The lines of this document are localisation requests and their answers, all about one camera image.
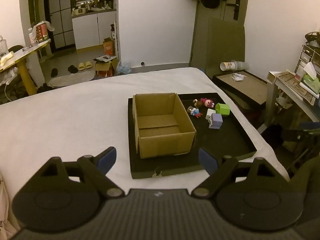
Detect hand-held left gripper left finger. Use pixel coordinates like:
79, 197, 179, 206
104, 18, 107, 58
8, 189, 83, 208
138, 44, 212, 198
37, 147, 126, 199

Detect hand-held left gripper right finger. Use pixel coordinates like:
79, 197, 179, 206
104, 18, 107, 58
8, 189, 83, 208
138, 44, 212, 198
191, 148, 278, 198

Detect black tray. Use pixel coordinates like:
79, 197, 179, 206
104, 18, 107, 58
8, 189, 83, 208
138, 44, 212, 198
127, 92, 258, 180

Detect purple cube toy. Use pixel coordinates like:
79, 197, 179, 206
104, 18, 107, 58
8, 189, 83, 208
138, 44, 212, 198
208, 113, 223, 130

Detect small blue red figurine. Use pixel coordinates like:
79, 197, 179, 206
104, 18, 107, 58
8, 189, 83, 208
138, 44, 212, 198
187, 106, 203, 118

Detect green cube toy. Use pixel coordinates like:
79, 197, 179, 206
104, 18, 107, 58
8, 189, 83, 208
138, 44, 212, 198
215, 103, 231, 117

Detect pink figurine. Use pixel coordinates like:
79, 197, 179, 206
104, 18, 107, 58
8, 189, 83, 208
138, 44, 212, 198
201, 97, 215, 108

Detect black side table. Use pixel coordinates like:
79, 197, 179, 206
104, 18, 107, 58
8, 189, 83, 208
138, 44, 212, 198
212, 70, 270, 110

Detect grey desk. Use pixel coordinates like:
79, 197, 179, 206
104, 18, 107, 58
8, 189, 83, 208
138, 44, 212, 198
266, 71, 320, 130

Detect oval floor mat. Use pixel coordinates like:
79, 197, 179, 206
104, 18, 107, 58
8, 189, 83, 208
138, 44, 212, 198
48, 70, 96, 88

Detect cardboard box with magazine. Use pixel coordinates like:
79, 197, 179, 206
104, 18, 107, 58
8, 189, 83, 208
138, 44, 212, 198
93, 54, 119, 78

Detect blue plastic bag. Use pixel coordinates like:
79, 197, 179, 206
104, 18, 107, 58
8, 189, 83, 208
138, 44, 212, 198
116, 60, 133, 75

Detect dark floor clothes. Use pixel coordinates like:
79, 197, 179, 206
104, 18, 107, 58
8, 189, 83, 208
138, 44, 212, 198
36, 82, 54, 94

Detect printed paper cup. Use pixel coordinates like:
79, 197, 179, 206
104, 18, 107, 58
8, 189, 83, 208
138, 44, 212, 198
220, 60, 238, 72

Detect clear plastic cup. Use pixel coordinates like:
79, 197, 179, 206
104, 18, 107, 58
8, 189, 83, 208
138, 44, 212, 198
235, 60, 250, 71

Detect person's olive trouser leg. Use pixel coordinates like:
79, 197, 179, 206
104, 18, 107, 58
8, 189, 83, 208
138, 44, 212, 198
290, 155, 320, 233

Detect dark folding chair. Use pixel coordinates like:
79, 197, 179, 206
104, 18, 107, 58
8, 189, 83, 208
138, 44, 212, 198
282, 121, 320, 173

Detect orange box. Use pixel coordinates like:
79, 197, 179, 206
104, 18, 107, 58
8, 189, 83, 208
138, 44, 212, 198
102, 37, 116, 55

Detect round yellow-legged table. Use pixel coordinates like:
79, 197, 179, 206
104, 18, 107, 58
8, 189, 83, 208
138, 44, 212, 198
0, 39, 52, 96

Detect patterned desk mat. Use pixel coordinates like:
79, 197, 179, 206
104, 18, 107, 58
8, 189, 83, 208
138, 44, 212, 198
274, 72, 318, 105

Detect olive leaning board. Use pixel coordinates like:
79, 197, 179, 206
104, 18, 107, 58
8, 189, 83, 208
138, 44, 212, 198
189, 17, 247, 77

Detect white cabinet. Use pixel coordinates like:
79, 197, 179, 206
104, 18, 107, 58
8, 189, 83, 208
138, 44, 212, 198
72, 10, 118, 50

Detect green tissue pack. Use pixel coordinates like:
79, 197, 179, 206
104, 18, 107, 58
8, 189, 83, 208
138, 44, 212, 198
301, 62, 320, 93

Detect red box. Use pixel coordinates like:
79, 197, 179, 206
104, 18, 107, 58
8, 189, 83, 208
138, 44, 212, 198
32, 22, 49, 43

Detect cream soft item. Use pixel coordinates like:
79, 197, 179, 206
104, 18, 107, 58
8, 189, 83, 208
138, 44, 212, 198
0, 51, 14, 67

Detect dark round chair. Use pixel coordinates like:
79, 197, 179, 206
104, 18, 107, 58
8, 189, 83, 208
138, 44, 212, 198
7, 45, 24, 55

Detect clear plastic bag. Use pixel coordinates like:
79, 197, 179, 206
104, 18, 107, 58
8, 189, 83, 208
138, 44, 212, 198
30, 19, 55, 32

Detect small drawer organizer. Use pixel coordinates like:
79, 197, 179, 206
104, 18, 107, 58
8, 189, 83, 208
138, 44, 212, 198
295, 44, 320, 80

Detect grid glass door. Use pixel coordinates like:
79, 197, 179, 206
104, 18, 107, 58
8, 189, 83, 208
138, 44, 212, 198
47, 0, 76, 50

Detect clear bottle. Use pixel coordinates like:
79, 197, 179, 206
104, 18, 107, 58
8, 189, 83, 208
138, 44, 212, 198
0, 35, 8, 57

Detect olive door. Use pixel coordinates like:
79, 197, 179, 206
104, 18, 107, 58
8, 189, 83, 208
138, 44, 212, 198
192, 0, 250, 65

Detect woven basket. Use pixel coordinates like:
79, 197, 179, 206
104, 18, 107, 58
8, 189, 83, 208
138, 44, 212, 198
304, 31, 320, 47

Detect black door handle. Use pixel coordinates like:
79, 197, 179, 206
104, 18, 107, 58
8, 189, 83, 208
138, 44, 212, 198
226, 0, 241, 20

